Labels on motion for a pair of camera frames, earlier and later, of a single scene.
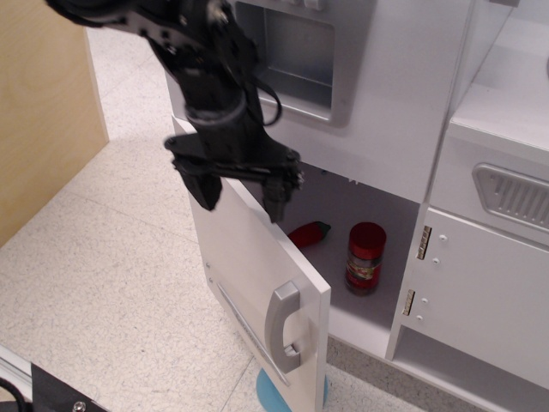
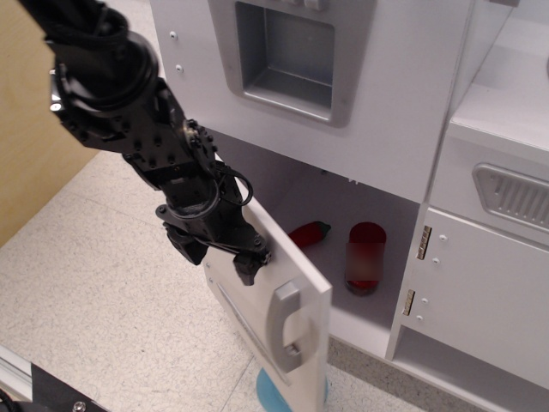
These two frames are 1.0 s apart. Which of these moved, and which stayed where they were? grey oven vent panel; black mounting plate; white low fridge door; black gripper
Moved: black gripper
Stayed: black mounting plate; white low fridge door; grey oven vent panel
